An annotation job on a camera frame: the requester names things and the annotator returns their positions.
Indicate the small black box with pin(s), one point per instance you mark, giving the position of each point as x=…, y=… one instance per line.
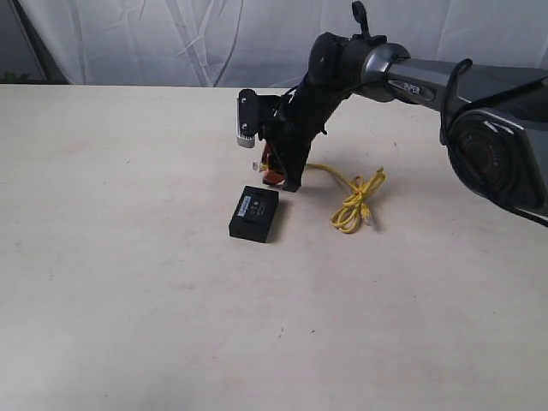
x=254, y=214

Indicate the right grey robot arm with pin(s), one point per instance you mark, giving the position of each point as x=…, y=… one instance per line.
x=493, y=120

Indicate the white backdrop curtain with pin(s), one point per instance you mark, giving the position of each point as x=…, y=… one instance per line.
x=248, y=43

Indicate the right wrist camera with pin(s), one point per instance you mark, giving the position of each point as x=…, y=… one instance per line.
x=254, y=113

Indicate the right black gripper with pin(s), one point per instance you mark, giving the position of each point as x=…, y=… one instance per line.
x=300, y=117

